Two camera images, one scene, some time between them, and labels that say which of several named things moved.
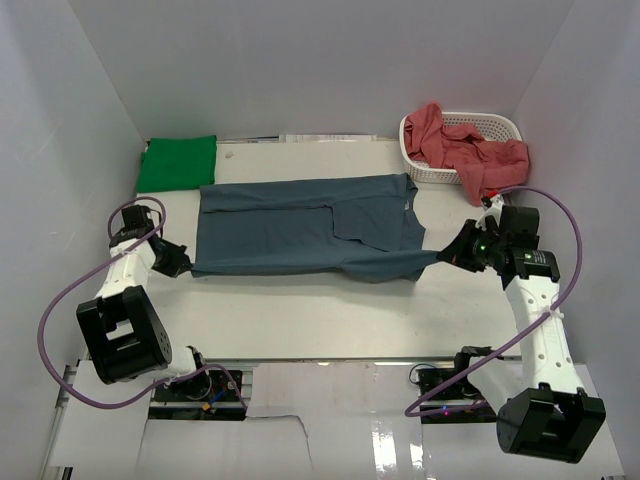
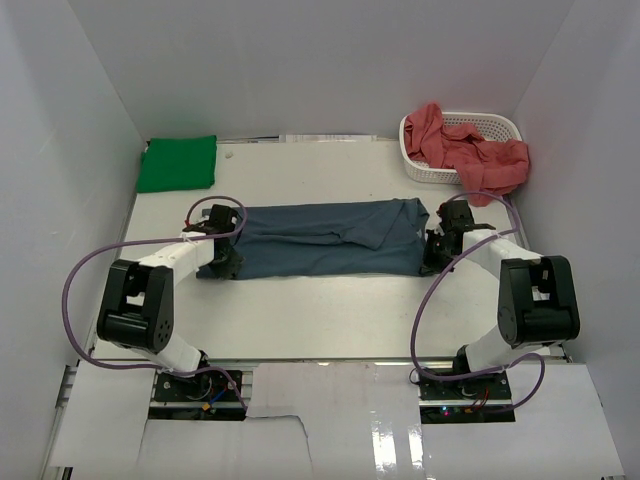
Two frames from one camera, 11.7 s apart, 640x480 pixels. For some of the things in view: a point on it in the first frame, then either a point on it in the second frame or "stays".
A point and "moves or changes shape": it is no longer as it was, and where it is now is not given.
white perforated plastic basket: x=491 y=126 stays
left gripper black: x=178 y=262 -> x=231 y=268
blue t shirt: x=364 y=227 moves or changes shape
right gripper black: x=457 y=251 -> x=432 y=266
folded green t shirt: x=176 y=163 stays
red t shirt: x=483 y=164 stays
